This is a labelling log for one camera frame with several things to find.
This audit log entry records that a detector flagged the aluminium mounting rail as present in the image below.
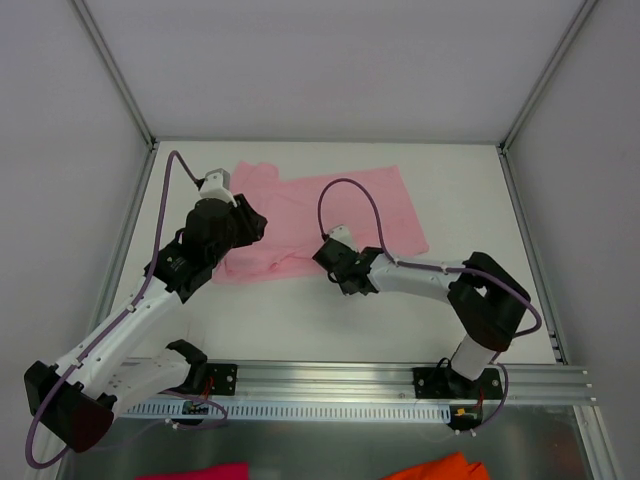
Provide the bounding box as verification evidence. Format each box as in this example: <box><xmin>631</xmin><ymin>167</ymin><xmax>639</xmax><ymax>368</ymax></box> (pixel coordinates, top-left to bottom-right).
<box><xmin>119</xmin><ymin>357</ymin><xmax>599</xmax><ymax>414</ymax></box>

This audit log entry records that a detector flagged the slotted cable duct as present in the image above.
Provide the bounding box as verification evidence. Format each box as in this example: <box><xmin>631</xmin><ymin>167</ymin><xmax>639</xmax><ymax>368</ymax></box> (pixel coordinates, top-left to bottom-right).
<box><xmin>124</xmin><ymin>397</ymin><xmax>451</xmax><ymax>424</ymax></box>

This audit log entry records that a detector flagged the red t shirt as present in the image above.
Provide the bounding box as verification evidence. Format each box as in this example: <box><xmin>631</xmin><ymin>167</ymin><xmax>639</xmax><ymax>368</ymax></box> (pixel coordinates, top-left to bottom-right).
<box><xmin>136</xmin><ymin>462</ymin><xmax>249</xmax><ymax>480</ymax></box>

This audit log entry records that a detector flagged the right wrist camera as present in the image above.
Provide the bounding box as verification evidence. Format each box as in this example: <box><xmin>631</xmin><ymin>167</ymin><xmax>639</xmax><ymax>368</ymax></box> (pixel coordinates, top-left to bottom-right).
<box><xmin>327</xmin><ymin>225</ymin><xmax>359</xmax><ymax>252</ymax></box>

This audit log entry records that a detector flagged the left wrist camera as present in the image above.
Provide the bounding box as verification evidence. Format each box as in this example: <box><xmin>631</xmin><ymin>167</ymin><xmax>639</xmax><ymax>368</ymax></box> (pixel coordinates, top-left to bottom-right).
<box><xmin>197</xmin><ymin>168</ymin><xmax>236</xmax><ymax>206</ymax></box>

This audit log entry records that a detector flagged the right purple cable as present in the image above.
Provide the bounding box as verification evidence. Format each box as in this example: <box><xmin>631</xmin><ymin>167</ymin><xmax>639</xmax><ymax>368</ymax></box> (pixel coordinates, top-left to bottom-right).
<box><xmin>317</xmin><ymin>178</ymin><xmax>544</xmax><ymax>434</ymax></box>

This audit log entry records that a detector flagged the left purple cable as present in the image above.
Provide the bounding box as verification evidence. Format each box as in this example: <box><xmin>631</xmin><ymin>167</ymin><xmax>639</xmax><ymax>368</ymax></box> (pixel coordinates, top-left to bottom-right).
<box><xmin>22</xmin><ymin>149</ymin><xmax>229</xmax><ymax>470</ymax></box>

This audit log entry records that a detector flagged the orange t shirt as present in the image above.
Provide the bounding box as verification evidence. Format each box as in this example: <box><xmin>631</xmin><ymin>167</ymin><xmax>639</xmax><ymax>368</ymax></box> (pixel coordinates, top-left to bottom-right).
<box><xmin>386</xmin><ymin>452</ymin><xmax>490</xmax><ymax>480</ymax></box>

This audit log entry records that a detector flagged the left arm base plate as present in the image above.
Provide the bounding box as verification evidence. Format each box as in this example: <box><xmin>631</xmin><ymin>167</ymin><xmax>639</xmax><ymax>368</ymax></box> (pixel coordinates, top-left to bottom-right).
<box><xmin>176</xmin><ymin>363</ymin><xmax>238</xmax><ymax>397</ymax></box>

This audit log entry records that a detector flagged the left aluminium frame post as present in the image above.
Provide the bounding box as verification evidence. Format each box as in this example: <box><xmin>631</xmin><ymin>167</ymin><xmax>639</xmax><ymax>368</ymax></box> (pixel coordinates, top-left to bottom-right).
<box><xmin>69</xmin><ymin>0</ymin><xmax>160</xmax><ymax>151</ymax></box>

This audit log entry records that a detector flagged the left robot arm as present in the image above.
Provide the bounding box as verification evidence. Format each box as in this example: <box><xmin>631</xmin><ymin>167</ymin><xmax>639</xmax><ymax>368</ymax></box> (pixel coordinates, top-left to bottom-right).
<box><xmin>24</xmin><ymin>194</ymin><xmax>267</xmax><ymax>453</ymax></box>

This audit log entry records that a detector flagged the pink t shirt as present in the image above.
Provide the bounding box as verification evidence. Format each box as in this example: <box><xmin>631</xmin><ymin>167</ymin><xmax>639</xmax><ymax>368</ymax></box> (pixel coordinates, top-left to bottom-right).
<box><xmin>212</xmin><ymin>162</ymin><xmax>429</xmax><ymax>285</ymax></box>

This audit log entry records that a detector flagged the aluminium frame post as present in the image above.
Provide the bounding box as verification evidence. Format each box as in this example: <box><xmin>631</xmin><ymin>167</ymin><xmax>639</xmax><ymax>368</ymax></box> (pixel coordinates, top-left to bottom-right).
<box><xmin>497</xmin><ymin>0</ymin><xmax>601</xmax><ymax>151</ymax></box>
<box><xmin>69</xmin><ymin>0</ymin><xmax>160</xmax><ymax>151</ymax></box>

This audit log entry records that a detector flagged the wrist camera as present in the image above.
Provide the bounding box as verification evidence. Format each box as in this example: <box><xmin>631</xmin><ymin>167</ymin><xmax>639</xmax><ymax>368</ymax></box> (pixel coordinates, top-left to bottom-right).
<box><xmin>327</xmin><ymin>225</ymin><xmax>359</xmax><ymax>252</ymax></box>
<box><xmin>197</xmin><ymin>168</ymin><xmax>236</xmax><ymax>206</ymax></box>

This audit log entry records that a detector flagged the purple cable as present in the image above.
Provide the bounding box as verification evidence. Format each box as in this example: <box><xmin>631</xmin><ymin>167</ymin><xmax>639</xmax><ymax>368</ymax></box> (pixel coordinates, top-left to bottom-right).
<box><xmin>317</xmin><ymin>178</ymin><xmax>544</xmax><ymax>434</ymax></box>
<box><xmin>22</xmin><ymin>149</ymin><xmax>229</xmax><ymax>470</ymax></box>

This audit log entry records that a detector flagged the right aluminium frame post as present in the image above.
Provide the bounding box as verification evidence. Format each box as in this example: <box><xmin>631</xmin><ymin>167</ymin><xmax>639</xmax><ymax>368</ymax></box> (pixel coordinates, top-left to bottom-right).
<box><xmin>497</xmin><ymin>0</ymin><xmax>601</xmax><ymax>151</ymax></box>

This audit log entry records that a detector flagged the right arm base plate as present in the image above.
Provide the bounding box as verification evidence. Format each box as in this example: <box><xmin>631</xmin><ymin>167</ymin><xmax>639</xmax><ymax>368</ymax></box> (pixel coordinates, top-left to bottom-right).
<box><xmin>412</xmin><ymin>357</ymin><xmax>504</xmax><ymax>401</ymax></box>

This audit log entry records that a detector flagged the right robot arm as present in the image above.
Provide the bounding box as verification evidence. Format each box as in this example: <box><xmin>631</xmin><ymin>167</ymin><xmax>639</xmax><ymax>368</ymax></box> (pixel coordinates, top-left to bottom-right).
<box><xmin>313</xmin><ymin>237</ymin><xmax>532</xmax><ymax>397</ymax></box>

